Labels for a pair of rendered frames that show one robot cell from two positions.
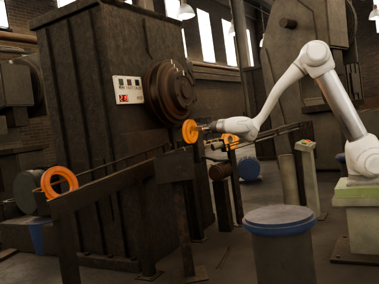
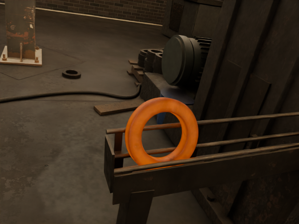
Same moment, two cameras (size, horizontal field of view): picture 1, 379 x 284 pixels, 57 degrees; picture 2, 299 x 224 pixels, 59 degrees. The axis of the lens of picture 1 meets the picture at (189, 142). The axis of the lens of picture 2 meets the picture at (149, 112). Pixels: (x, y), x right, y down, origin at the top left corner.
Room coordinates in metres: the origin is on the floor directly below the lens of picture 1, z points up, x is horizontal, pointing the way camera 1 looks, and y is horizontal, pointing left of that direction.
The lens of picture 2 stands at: (1.19, 0.37, 1.00)
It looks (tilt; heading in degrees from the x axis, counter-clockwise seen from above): 26 degrees down; 34
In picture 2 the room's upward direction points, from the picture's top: 12 degrees clockwise
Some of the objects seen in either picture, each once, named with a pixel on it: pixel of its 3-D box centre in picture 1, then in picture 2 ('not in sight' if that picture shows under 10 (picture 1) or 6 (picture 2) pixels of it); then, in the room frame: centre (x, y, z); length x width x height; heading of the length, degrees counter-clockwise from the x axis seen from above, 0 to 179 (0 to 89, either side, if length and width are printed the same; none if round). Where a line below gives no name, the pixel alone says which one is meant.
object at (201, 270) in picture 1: (181, 216); not in sight; (1.98, 0.11, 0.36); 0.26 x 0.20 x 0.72; 4
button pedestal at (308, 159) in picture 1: (310, 178); not in sight; (2.76, -0.91, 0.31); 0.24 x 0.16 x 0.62; 149
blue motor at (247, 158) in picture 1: (249, 168); not in sight; (4.69, -0.74, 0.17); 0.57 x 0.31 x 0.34; 169
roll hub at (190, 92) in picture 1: (183, 90); not in sight; (2.51, -0.01, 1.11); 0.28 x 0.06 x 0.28; 149
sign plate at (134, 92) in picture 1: (129, 89); not in sight; (2.32, 0.34, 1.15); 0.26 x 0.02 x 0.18; 149
